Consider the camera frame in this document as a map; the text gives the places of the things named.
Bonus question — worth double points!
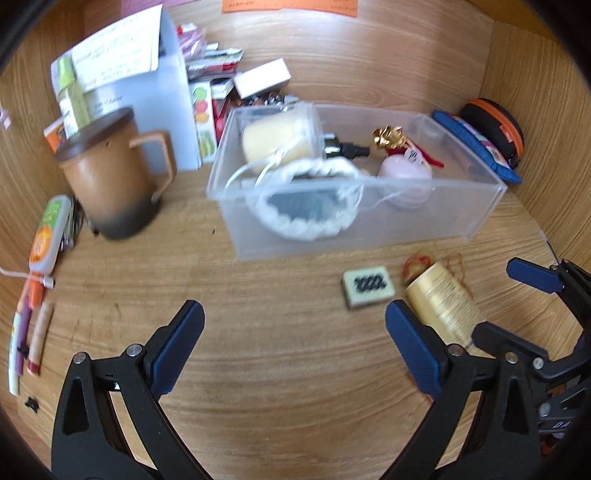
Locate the round cream jar purple label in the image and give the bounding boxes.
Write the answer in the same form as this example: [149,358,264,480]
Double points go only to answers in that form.
[241,102,326,168]

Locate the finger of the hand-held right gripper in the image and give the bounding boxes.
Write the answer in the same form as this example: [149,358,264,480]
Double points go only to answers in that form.
[471,322,580,385]
[506,257,591,334]

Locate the beige pen red cap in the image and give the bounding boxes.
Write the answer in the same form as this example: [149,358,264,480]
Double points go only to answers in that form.
[27,302,54,374]

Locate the white charging cable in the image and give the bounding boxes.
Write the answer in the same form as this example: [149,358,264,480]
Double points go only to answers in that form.
[0,265,56,289]

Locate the black round case orange zip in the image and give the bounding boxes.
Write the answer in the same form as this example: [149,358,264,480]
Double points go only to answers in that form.
[460,98,526,169]

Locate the white file box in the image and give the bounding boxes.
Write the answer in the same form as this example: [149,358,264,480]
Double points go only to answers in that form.
[51,7,204,171]

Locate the pile of red snack packets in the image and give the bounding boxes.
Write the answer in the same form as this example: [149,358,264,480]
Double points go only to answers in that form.
[178,23,245,81]

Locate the black shiny fitting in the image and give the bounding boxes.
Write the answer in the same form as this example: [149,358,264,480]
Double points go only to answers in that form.
[323,134,373,160]

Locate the white orange green dispenser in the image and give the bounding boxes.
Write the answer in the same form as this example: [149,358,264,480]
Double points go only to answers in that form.
[28,195,73,274]

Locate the orange marker pen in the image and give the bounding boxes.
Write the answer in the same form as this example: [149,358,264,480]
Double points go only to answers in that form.
[25,279,45,311]

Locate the fruit print carton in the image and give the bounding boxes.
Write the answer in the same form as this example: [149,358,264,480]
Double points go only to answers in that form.
[190,80,219,162]

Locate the brown mug with lid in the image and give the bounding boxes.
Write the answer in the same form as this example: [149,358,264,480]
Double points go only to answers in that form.
[54,107,178,241]

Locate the bunch of metal keys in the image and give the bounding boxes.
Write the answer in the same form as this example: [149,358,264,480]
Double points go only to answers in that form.
[240,91,301,110]

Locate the white small carton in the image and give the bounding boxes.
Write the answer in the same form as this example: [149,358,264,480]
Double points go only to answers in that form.
[232,58,291,99]

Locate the white tile with black dots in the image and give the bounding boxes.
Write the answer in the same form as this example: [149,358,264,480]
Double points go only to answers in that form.
[342,265,398,309]

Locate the orange small carton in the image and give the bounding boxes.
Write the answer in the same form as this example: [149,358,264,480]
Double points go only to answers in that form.
[44,117,70,154]

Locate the white drawstring bag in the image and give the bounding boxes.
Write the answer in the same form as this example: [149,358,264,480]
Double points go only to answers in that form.
[226,156,384,241]

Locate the blue zip pouch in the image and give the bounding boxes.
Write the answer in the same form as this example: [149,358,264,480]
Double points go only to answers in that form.
[431,110,523,185]

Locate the green white small boxes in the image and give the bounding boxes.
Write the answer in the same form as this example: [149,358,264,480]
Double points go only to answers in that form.
[51,55,91,137]

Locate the gold foil ornament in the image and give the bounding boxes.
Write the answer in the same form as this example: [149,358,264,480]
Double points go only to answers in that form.
[372,124,410,154]

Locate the wooden desktop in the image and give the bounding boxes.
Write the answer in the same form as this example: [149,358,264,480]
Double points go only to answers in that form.
[0,88,578,480]

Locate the purple yellow pen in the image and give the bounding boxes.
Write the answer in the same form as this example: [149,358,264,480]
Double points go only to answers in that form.
[8,308,34,398]

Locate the white paper sheet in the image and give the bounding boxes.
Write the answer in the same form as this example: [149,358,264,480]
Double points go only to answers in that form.
[71,7,163,93]

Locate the orange paper note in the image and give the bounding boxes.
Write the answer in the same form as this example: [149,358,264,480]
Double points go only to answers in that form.
[222,0,359,18]

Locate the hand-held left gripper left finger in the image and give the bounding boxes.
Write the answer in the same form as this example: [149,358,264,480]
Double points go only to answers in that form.
[51,300,214,480]

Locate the clear plastic storage box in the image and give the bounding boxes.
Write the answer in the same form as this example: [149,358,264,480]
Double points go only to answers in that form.
[207,102,508,261]

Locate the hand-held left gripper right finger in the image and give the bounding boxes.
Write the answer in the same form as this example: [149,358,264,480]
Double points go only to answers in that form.
[383,300,541,480]

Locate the small metal tool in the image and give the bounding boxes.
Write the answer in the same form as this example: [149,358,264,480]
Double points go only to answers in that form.
[60,196,100,250]

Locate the pink round ceramic jar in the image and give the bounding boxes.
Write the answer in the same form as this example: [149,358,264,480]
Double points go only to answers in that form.
[378,148,435,210]

